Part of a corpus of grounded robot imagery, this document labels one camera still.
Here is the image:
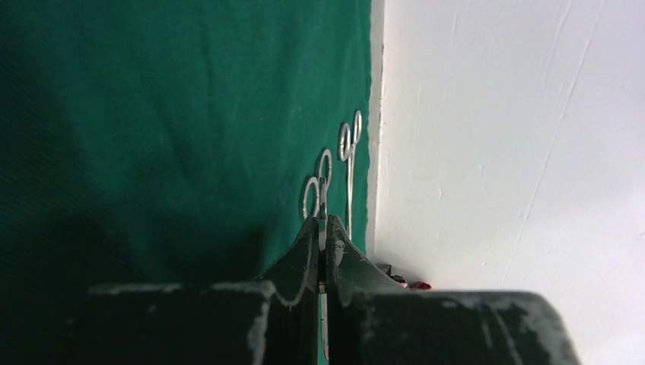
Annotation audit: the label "surgical forceps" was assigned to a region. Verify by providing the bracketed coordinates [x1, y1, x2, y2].
[338, 110, 362, 239]

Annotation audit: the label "green surgical drape cloth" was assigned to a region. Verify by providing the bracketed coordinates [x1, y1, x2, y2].
[1, 1, 373, 364]

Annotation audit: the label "surgical scissors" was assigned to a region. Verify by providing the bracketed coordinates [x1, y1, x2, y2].
[301, 149, 332, 251]

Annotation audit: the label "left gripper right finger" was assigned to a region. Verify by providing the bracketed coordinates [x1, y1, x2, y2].
[326, 215, 402, 364]

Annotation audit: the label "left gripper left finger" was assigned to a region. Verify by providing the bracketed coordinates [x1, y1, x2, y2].
[258, 218, 319, 364]

